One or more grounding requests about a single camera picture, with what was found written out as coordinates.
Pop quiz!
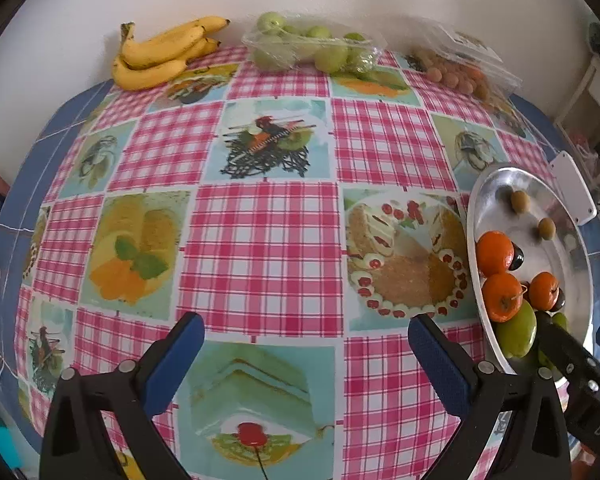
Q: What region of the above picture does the small brown kiwi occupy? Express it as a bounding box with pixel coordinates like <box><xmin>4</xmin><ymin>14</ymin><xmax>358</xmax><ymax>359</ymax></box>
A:
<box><xmin>538</xmin><ymin>217</ymin><xmax>557</xmax><ymax>240</ymax></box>

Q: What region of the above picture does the large orange tangerine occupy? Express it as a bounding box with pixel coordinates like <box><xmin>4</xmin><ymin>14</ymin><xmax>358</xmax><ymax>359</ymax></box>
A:
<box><xmin>476</xmin><ymin>231</ymin><xmax>515</xmax><ymax>278</ymax></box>

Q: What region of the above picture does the white shelf unit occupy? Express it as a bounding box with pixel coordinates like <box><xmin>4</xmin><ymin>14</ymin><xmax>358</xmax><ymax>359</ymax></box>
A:
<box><xmin>552</xmin><ymin>19</ymin><xmax>600</xmax><ymax>191</ymax></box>

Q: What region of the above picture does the plastic bag of green fruits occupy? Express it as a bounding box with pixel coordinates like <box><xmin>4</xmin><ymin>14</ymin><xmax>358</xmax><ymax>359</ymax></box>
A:
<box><xmin>242</xmin><ymin>11</ymin><xmax>386</xmax><ymax>74</ymax></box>

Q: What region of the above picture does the silver metal bowl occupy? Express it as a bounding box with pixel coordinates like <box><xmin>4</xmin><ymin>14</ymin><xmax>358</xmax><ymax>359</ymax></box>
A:
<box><xmin>467</xmin><ymin>162</ymin><xmax>594</xmax><ymax>374</ymax></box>

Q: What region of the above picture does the green mango in bowl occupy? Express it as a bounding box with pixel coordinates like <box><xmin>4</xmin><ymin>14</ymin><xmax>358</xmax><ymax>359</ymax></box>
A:
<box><xmin>495</xmin><ymin>300</ymin><xmax>536</xmax><ymax>360</ymax></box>

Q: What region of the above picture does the yellow banana bunch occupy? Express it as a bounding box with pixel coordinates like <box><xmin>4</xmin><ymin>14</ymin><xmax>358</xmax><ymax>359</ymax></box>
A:
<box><xmin>111</xmin><ymin>15</ymin><xmax>230</xmax><ymax>91</ymax></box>

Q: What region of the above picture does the small orange tangerine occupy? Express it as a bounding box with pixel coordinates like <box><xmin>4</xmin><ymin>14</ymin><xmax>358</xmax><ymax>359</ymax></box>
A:
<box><xmin>528</xmin><ymin>272</ymin><xmax>560</xmax><ymax>311</ymax></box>

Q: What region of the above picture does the white power adapter box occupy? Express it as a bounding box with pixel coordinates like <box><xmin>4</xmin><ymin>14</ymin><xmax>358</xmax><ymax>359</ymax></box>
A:
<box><xmin>550</xmin><ymin>151</ymin><xmax>597</xmax><ymax>226</ymax></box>

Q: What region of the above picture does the pink checkered picture tablecloth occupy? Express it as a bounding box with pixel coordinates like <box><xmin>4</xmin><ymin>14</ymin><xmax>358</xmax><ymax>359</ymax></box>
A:
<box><xmin>0</xmin><ymin>47</ymin><xmax>554</xmax><ymax>479</ymax></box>

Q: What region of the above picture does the green mango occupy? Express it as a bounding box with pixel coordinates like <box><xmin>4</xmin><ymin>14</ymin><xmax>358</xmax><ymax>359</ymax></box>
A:
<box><xmin>535</xmin><ymin>311</ymin><xmax>565</xmax><ymax>376</ymax></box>
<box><xmin>495</xmin><ymin>300</ymin><xmax>536</xmax><ymax>360</ymax></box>

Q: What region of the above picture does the dark plum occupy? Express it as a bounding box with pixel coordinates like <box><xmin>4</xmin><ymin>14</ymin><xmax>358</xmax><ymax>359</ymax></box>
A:
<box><xmin>508</xmin><ymin>243</ymin><xmax>524</xmax><ymax>271</ymax></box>
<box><xmin>550</xmin><ymin>288</ymin><xmax>566</xmax><ymax>312</ymax></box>

